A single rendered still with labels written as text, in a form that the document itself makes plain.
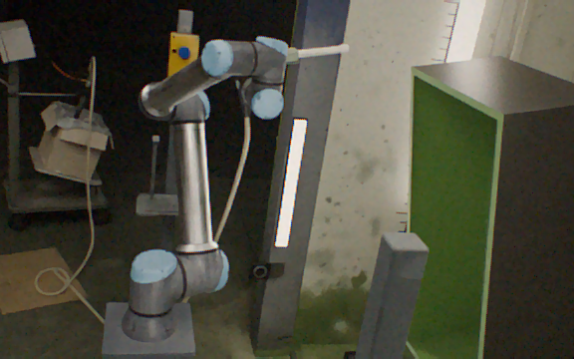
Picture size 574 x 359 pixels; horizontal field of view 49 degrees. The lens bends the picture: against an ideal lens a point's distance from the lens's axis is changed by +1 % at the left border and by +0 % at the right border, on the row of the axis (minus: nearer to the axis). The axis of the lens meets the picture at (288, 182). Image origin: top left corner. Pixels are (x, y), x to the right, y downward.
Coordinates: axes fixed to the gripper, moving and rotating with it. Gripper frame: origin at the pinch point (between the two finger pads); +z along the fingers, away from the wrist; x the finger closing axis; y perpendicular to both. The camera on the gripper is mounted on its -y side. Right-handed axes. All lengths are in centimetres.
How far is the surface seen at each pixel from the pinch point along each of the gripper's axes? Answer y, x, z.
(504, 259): 52, 63, -62
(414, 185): 53, 62, -2
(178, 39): 2, -14, 69
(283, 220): 85, 21, 49
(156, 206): 72, -34, 58
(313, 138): 48, 38, 51
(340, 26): 0, 52, 51
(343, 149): 55, 52, 50
